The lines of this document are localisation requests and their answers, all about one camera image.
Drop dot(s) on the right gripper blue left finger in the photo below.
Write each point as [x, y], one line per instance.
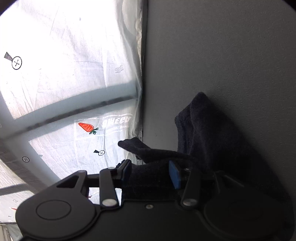
[110, 179]

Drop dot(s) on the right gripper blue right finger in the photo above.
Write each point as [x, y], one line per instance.
[179, 172]

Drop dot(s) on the navy blue knit sweater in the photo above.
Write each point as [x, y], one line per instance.
[206, 138]

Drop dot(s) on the printed white plastic window sheet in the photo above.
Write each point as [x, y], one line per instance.
[71, 84]

